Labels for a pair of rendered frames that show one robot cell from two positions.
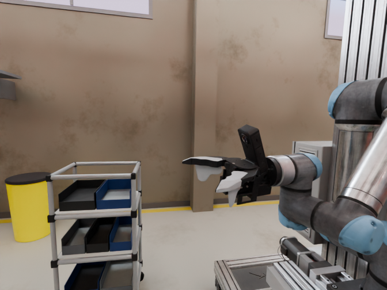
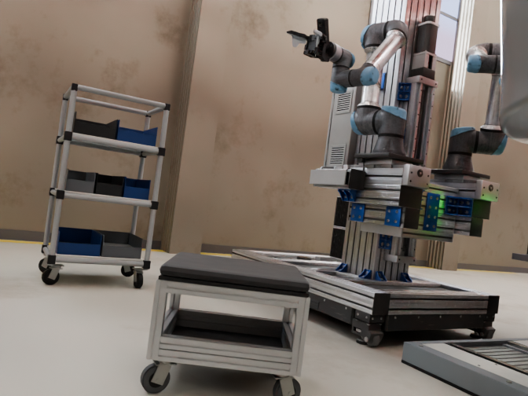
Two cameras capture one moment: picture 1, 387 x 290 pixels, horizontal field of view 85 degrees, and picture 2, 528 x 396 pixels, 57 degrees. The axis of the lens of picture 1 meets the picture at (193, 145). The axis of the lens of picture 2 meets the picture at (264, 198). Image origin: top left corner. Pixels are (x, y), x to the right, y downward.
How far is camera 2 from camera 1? 175 cm
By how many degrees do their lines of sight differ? 21
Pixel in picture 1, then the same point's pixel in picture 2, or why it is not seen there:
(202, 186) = (188, 211)
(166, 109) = (141, 82)
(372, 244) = (372, 76)
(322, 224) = (353, 75)
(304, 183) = (346, 62)
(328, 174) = not seen: hidden behind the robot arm
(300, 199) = (343, 71)
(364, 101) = (379, 32)
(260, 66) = (284, 50)
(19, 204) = not seen: outside the picture
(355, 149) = not seen: hidden behind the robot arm
